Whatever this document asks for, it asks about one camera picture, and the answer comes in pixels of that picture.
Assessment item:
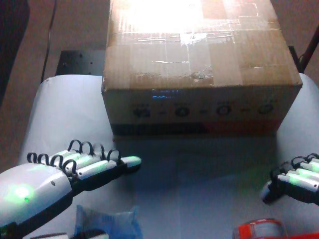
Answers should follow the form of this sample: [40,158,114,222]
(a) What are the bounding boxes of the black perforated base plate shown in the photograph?
[55,50,108,75]

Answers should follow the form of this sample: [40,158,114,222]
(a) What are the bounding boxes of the red and clear container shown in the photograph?
[233,218,319,239]

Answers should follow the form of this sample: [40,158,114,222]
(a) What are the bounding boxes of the white and black left hand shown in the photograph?
[0,139,143,231]

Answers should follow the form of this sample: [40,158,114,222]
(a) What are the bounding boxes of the dark red rod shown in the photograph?
[298,32,319,70]

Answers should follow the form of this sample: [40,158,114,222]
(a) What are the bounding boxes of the blue plastic bag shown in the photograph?
[73,205,144,239]

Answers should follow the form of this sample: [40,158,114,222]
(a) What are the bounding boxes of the white table sheet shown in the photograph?
[18,72,319,239]

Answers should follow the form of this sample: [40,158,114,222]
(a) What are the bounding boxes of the white and black right hand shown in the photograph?
[260,153,319,206]

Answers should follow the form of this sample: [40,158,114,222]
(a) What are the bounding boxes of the thin black background cable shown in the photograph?
[41,0,57,80]

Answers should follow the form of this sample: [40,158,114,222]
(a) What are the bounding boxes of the large cardboard box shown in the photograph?
[101,0,304,137]

